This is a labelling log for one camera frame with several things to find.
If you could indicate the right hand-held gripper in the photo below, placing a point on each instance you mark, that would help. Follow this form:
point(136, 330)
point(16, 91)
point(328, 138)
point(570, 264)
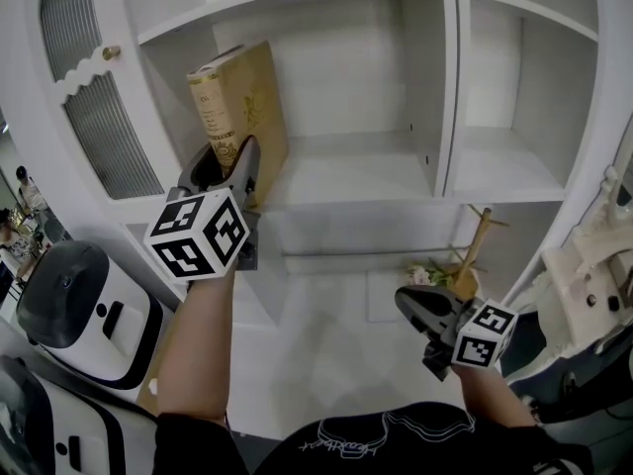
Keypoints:
point(482, 334)

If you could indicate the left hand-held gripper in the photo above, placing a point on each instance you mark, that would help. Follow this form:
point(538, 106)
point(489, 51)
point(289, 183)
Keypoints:
point(198, 235)

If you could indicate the tan book with gold crest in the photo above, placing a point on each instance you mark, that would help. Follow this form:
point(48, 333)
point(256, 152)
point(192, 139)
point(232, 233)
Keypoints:
point(257, 117)

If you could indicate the white shelf compartment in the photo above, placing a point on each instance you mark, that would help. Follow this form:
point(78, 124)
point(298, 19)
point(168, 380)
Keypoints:
point(356, 166)

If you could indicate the person's left forearm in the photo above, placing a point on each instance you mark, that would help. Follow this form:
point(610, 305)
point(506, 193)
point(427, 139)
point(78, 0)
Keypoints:
point(198, 354)

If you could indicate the person's right forearm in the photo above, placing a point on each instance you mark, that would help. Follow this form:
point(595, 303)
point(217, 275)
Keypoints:
point(487, 394)

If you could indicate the pink flower bunch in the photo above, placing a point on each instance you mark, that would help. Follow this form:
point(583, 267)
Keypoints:
point(420, 275)

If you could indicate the grey metal bar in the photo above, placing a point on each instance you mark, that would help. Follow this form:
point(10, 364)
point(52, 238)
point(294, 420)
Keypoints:
point(376, 252)

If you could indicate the wooden mug tree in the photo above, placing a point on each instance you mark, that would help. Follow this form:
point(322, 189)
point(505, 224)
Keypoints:
point(472, 245)

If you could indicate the white bookshelf cabinet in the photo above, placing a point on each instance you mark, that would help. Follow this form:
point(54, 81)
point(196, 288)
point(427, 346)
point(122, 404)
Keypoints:
point(346, 354)

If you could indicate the arched ribbed glass cabinet door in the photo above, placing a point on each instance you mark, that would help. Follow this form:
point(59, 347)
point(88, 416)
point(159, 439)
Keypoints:
point(114, 136)

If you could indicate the person's black printed t-shirt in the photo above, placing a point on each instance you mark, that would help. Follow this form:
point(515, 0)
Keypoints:
point(395, 443)

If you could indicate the white carved chair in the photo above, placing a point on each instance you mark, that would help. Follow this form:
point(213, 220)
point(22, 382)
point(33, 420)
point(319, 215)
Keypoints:
point(569, 275)

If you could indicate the gold cabinet knob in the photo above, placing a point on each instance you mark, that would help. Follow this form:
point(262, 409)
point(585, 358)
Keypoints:
point(111, 52)

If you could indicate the white and black machine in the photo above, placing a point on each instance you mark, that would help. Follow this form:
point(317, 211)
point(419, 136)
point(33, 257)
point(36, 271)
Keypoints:
point(84, 314)
point(44, 428)

